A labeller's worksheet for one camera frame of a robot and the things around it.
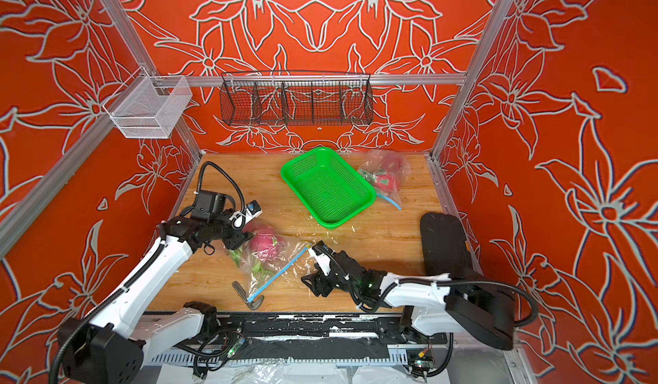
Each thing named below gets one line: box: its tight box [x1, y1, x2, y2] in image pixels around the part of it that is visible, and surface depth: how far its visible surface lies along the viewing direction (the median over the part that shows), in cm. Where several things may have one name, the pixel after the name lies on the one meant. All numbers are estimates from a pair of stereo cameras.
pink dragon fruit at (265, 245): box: [248, 228, 285, 263], surface depth 82 cm
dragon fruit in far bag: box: [358, 168, 396, 193], surface depth 100 cm
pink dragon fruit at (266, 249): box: [249, 238, 279, 264], surface depth 81 cm
